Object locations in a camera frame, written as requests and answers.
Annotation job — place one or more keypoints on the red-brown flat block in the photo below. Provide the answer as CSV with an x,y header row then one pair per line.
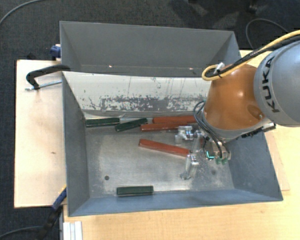
x,y
160,127
162,147
173,119

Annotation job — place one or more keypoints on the grey metal bin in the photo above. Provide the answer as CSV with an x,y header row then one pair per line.
x,y
145,164

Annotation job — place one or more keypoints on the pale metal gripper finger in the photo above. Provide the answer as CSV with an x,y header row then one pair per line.
x,y
185,132
191,165

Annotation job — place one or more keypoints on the dark green flat block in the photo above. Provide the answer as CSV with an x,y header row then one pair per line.
x,y
102,122
135,191
131,124

